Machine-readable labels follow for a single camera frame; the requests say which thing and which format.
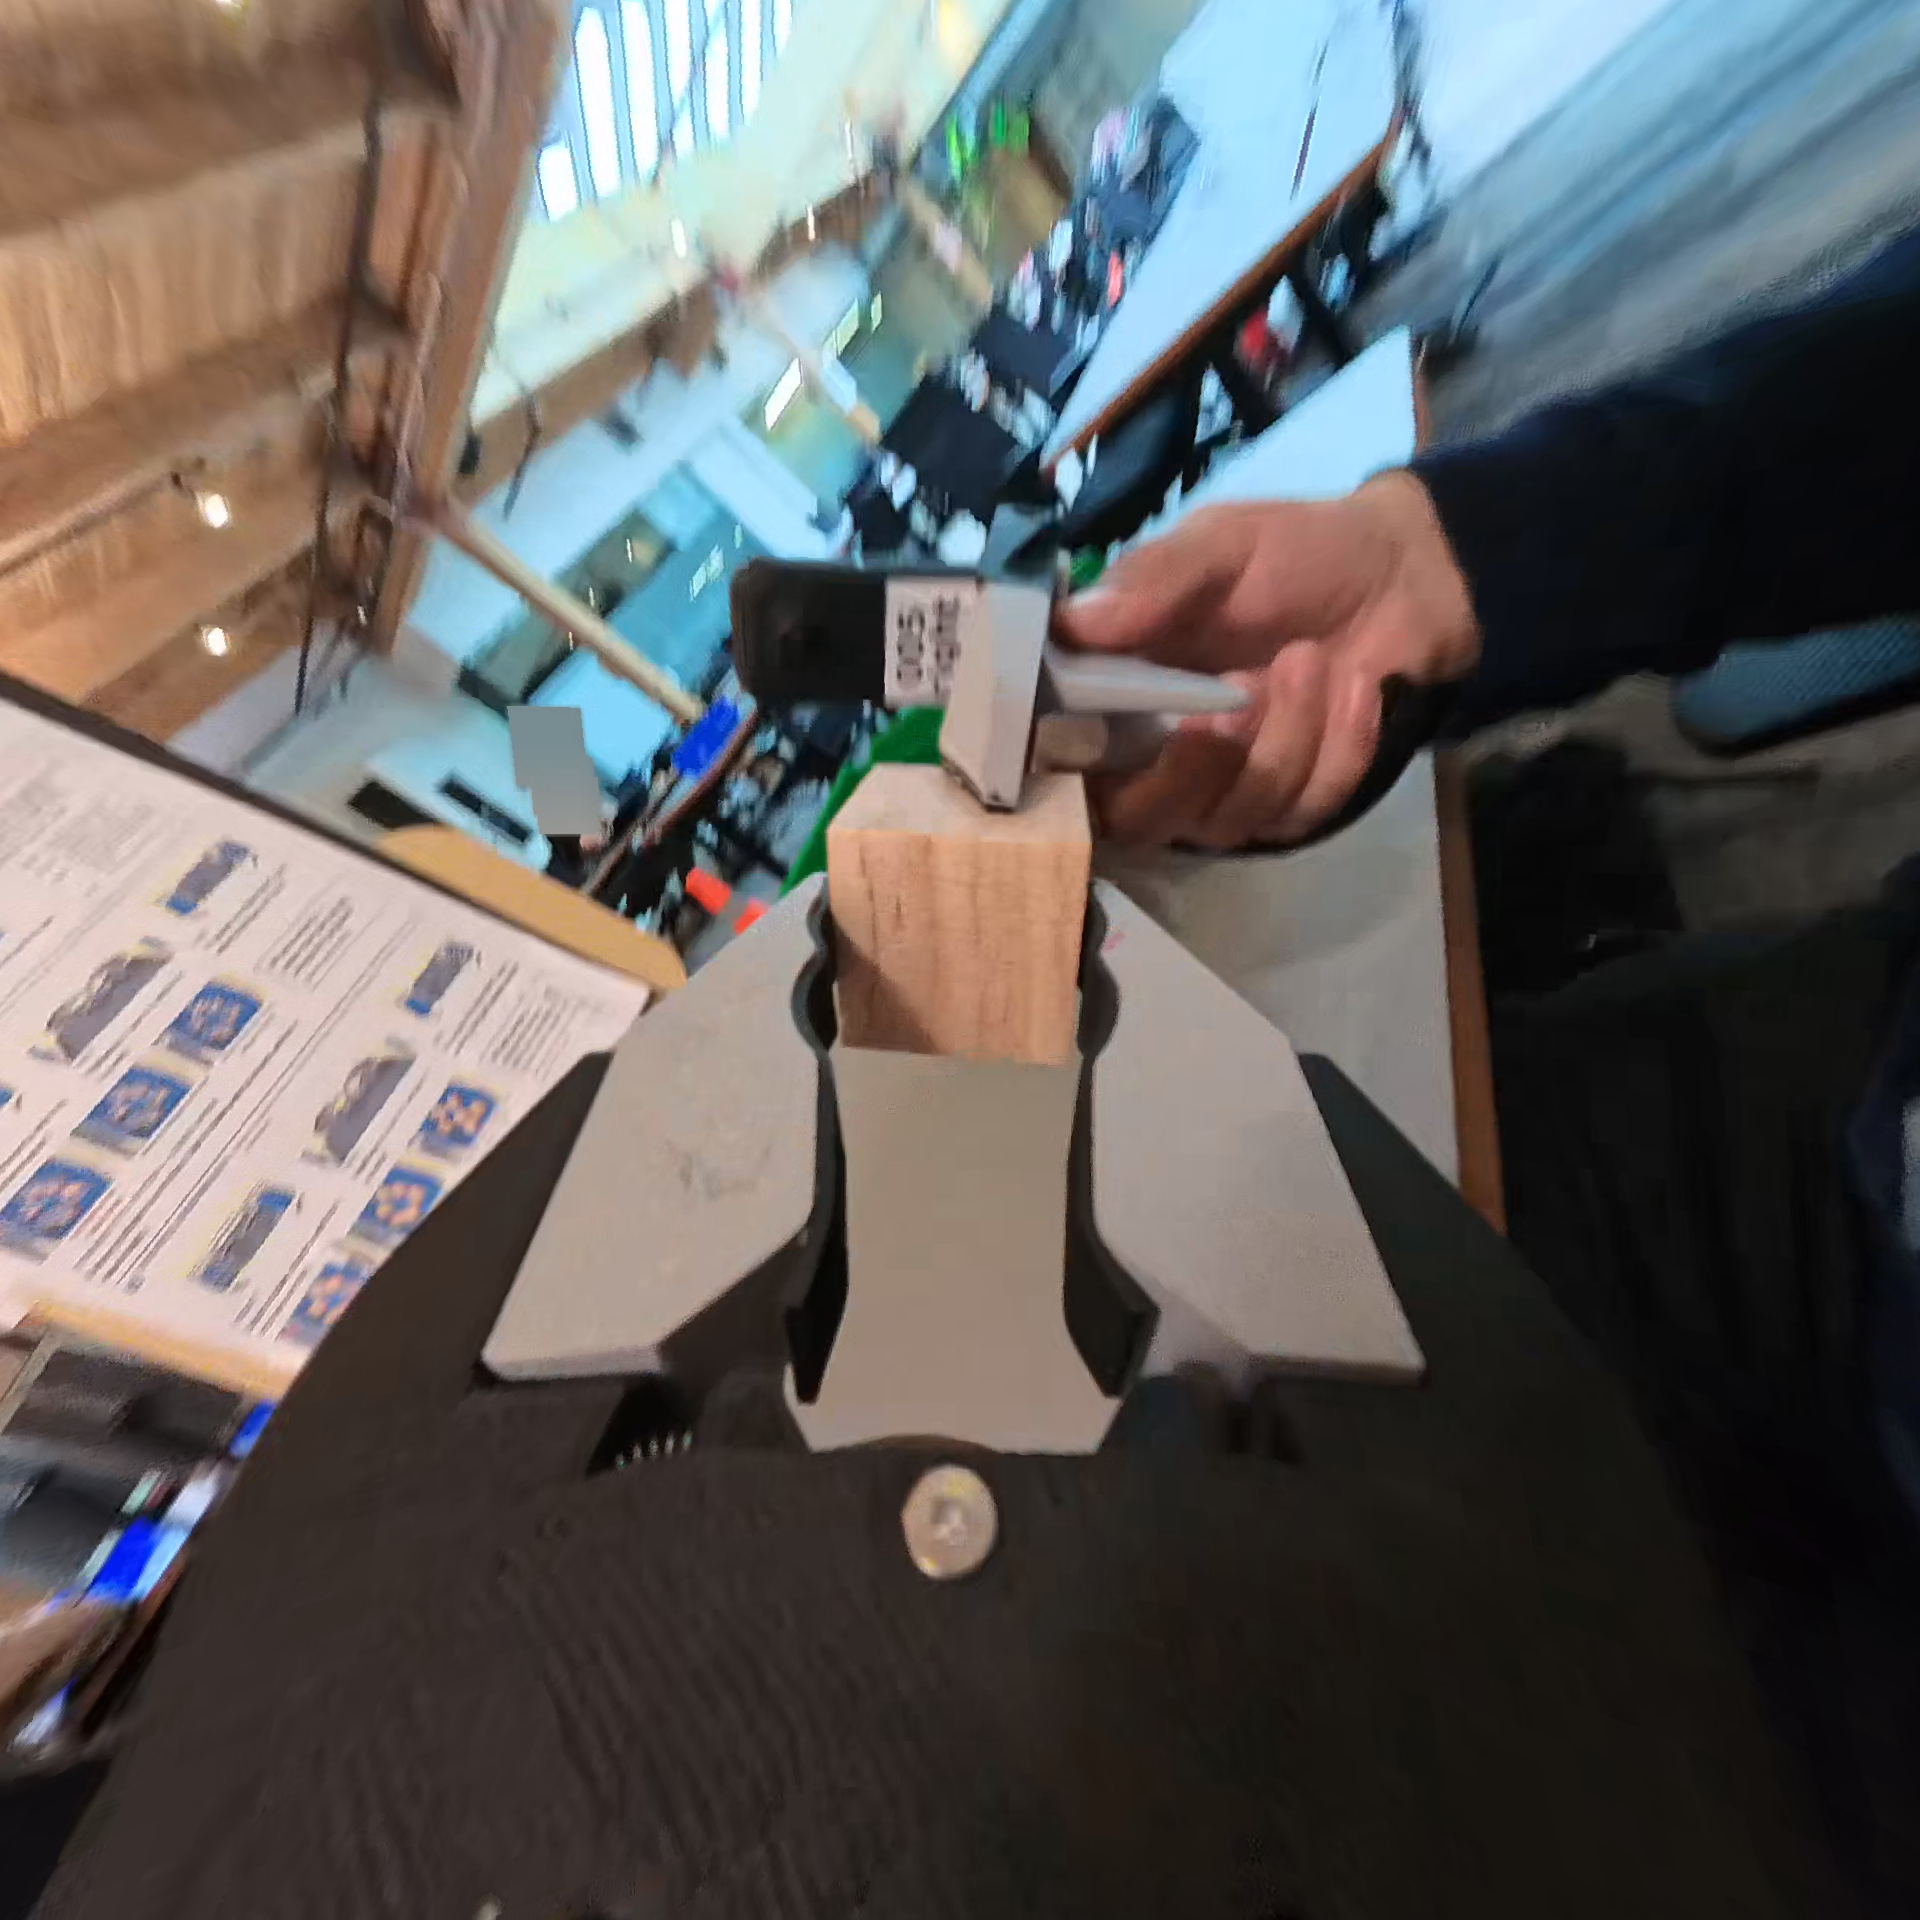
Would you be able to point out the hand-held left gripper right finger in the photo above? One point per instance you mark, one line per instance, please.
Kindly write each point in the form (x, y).
(1243, 1200)

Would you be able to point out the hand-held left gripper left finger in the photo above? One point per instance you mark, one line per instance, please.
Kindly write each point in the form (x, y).
(675, 1184)

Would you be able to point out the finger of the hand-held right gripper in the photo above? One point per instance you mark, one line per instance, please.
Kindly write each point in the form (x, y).
(996, 690)

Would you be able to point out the green plastic bin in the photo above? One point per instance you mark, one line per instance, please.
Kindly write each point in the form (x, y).
(884, 751)

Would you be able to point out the blue striped wooden cube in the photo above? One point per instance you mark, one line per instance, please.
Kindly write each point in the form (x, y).
(960, 930)

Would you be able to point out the person's right forearm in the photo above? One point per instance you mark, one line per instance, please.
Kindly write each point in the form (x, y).
(1681, 494)

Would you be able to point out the person's right hand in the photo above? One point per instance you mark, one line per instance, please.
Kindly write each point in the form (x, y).
(1305, 600)

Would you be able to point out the wooden display board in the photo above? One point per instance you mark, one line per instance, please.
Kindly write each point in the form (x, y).
(556, 902)

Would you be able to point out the printed instruction sheet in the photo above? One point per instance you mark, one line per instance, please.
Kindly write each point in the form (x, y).
(270, 1037)

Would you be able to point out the long white desk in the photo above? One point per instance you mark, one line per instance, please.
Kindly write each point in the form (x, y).
(1230, 255)

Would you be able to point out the ceiling spotlight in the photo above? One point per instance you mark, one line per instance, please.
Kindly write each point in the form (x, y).
(216, 510)
(216, 640)

